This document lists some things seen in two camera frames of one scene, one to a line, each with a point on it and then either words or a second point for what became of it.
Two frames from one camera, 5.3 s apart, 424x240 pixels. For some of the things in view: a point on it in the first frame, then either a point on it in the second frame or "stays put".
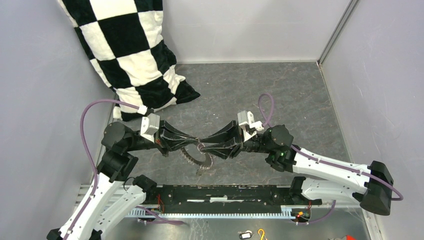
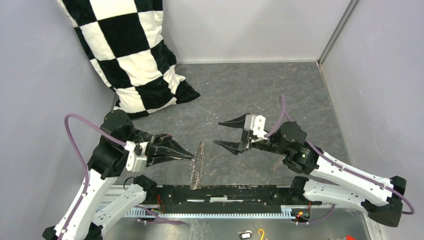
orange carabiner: (263, 231) stays put
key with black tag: (245, 235) stays put
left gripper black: (169, 132) → (169, 146)
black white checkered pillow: (124, 39) stays put
